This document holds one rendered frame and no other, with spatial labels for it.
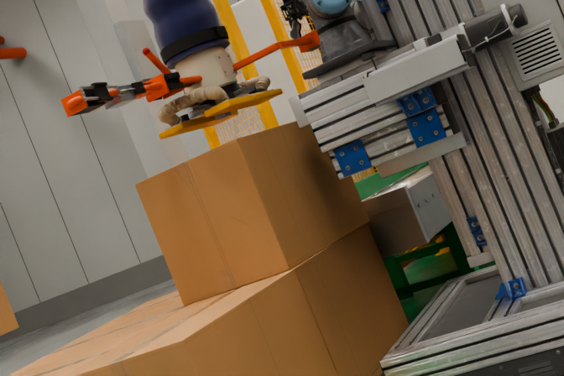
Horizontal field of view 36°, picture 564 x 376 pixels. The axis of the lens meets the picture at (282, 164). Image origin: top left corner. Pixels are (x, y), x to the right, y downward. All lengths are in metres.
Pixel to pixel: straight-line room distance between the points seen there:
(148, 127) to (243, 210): 1.81
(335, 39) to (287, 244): 0.59
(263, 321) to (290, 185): 0.53
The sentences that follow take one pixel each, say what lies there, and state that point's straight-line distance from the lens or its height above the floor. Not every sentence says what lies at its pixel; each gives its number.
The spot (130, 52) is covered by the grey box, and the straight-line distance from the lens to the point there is 4.25.
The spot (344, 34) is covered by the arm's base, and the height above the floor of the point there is 1.09.
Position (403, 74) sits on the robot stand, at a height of 0.92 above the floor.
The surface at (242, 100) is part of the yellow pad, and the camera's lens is 2.70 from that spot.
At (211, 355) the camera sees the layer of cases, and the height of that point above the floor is 0.48.
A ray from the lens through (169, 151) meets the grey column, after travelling 4.24.
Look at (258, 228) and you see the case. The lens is 2.50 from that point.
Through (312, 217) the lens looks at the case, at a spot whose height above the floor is 0.64.
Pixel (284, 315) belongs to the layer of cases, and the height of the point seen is 0.45.
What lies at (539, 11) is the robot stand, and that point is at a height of 0.94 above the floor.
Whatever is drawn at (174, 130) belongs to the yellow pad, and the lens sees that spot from 2.76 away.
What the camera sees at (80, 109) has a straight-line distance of 2.35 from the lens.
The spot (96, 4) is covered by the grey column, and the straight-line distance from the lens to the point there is 4.38.
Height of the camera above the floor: 0.79
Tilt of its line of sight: 1 degrees up
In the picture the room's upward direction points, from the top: 22 degrees counter-clockwise
